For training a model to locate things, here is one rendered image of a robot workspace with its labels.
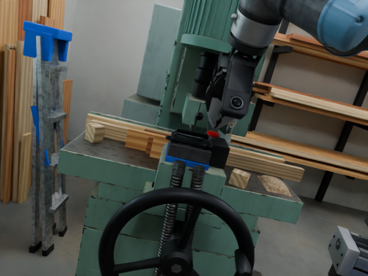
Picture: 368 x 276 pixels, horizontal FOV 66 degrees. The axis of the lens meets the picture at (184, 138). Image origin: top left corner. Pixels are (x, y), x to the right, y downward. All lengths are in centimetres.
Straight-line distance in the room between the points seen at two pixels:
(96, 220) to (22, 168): 139
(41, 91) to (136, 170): 88
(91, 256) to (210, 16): 67
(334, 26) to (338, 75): 299
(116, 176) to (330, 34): 51
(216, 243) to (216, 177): 25
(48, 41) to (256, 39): 110
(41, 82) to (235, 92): 111
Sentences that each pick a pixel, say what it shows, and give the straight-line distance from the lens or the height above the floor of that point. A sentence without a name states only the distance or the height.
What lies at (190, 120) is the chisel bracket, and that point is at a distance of 75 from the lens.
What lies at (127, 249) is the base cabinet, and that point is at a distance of 79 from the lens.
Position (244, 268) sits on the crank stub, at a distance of 51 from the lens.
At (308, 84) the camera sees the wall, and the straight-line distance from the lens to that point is 329.
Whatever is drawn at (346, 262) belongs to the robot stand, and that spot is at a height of 73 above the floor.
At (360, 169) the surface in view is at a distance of 318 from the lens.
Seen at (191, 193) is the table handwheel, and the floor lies 95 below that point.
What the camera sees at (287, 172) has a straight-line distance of 90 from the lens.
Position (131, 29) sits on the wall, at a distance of 313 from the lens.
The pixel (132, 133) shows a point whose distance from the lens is 77.
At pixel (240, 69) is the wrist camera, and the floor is 117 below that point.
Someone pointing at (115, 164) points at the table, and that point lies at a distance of 68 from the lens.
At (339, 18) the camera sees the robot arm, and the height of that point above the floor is 125.
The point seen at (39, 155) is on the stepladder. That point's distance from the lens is 159.
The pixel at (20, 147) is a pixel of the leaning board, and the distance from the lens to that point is 210.
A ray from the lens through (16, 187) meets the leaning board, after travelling 219.
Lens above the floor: 116
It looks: 15 degrees down
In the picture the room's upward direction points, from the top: 14 degrees clockwise
